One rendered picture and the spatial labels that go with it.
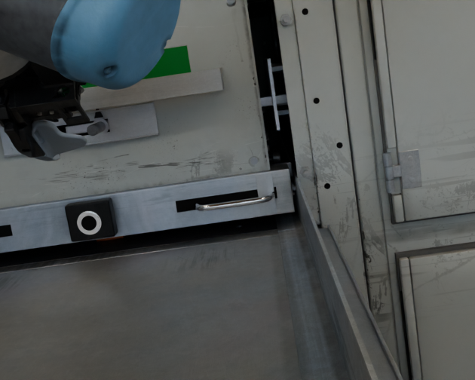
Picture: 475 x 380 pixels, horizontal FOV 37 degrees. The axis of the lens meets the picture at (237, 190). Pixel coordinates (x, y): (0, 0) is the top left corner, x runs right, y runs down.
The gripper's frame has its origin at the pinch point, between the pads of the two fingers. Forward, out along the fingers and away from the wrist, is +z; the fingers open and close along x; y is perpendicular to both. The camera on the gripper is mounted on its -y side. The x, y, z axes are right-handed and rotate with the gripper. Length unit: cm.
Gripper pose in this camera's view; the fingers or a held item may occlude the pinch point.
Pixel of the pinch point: (46, 134)
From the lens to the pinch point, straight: 82.4
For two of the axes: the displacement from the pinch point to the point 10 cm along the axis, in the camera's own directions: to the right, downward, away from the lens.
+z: 0.8, 3.2, 9.4
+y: 9.9, -1.4, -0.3
